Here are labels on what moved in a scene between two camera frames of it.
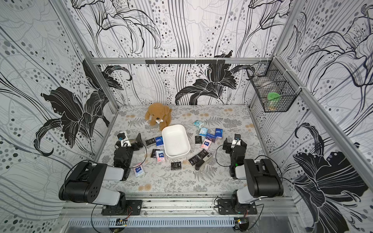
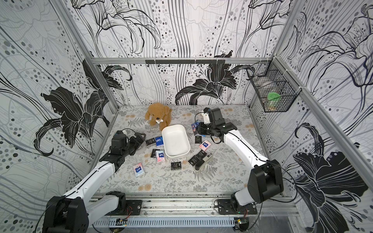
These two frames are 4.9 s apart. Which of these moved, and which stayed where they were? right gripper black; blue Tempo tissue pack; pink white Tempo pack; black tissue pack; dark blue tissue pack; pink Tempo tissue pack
Moved: dark blue tissue pack; right gripper black
Stayed: blue Tempo tissue pack; black tissue pack; pink white Tempo pack; pink Tempo tissue pack
